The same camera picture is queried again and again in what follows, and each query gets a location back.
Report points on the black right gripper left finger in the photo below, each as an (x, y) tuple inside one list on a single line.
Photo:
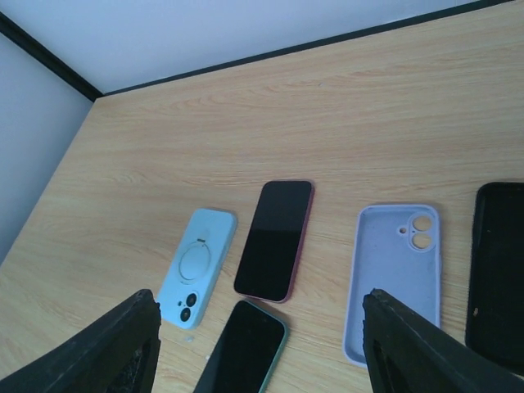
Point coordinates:
[(118, 352)]

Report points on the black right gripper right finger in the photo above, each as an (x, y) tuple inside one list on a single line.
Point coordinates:
[(406, 353)]

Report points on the black phone case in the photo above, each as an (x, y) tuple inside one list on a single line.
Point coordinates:
[(494, 327)]

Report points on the lavender phone case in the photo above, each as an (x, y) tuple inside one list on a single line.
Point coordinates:
[(397, 249)]

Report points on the light blue card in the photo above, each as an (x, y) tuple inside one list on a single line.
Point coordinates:
[(194, 270)]

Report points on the green smartphone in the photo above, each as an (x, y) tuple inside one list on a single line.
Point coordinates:
[(246, 352)]

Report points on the purple smartphone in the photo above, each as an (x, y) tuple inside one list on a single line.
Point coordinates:
[(270, 257)]

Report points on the black enclosure frame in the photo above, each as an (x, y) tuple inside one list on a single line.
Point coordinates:
[(119, 44)]

